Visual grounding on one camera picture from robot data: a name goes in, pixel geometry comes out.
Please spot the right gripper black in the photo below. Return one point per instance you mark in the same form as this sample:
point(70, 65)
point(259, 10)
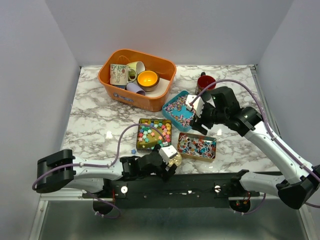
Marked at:
point(196, 123)

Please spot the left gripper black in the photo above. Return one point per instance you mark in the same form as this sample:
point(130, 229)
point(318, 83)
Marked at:
point(165, 175)

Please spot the gold round lid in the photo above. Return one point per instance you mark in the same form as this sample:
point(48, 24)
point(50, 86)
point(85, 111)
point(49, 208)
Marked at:
point(175, 160)

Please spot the gold tin round lollipops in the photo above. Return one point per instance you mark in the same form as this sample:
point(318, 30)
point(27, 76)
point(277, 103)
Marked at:
point(197, 147)

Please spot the teal tin swirl lollipops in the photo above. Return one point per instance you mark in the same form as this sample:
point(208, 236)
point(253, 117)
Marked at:
point(176, 111)

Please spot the gold tin star candies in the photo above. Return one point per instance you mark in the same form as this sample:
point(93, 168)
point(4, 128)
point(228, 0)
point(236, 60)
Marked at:
point(153, 131)

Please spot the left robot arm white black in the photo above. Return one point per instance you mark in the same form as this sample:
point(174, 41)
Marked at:
point(64, 170)

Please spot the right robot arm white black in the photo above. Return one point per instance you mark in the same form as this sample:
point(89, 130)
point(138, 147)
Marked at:
point(299, 179)

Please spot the black red skull mug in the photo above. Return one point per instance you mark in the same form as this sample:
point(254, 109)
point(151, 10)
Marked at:
point(202, 82)

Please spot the orange plastic bin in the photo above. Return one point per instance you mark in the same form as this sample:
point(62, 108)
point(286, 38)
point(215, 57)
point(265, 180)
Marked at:
point(165, 69)

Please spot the yellow inside dark cup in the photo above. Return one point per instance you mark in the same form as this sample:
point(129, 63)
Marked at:
point(148, 80)

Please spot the lavender cup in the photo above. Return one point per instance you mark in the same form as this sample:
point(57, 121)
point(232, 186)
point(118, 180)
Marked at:
point(134, 88)

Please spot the pale green mug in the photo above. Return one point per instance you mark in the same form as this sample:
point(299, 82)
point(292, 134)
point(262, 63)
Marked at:
point(134, 69)

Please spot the illustrated white mug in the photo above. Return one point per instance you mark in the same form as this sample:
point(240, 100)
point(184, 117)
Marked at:
point(119, 74)

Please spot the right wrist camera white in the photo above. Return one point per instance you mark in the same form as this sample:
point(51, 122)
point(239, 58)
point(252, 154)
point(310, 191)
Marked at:
point(195, 104)

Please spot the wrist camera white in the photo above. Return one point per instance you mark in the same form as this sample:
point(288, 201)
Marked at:
point(167, 153)
point(195, 104)

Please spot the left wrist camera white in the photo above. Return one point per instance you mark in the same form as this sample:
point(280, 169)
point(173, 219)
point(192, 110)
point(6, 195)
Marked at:
point(167, 153)

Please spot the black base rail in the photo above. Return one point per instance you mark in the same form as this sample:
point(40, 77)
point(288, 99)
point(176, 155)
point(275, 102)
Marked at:
point(183, 190)

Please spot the aluminium frame rail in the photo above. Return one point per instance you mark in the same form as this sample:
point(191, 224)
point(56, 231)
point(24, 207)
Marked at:
point(63, 195)

